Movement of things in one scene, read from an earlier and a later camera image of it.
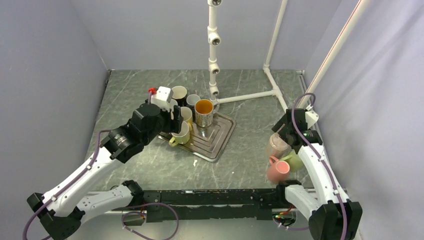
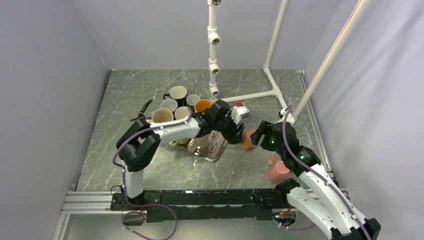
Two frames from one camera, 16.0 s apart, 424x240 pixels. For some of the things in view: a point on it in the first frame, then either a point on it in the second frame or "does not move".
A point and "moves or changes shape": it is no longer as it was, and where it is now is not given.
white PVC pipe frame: [214, 40] does not move
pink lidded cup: [277, 147] moves or changes shape
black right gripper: [281, 132] to [265, 128]
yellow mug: [187, 113] does not move
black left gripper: [173, 125] to [234, 136]
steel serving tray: [208, 142] does not move
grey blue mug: [192, 99] does not move
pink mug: [278, 170] does not move
